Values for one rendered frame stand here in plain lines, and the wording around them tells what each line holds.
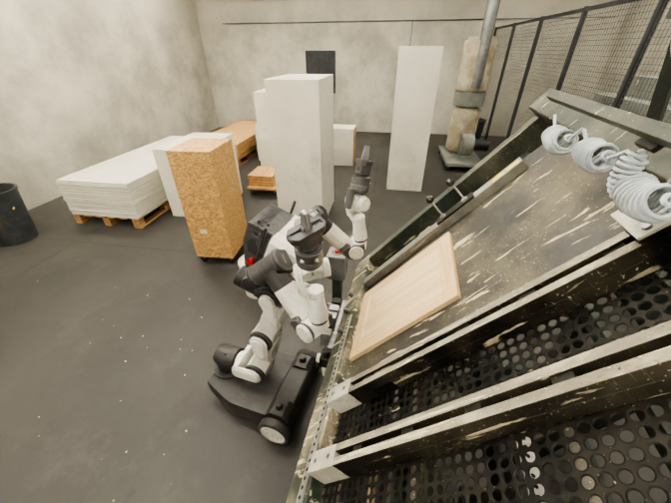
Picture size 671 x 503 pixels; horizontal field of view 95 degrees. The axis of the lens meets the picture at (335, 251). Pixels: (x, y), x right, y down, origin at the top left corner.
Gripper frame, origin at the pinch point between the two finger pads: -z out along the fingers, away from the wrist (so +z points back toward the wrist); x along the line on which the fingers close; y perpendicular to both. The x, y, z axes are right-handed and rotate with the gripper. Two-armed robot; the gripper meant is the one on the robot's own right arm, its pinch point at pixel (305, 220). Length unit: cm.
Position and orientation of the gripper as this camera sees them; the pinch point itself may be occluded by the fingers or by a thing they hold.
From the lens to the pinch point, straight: 86.4
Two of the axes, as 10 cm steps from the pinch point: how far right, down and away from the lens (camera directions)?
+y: 6.2, 5.9, -5.2
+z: 0.1, 6.5, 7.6
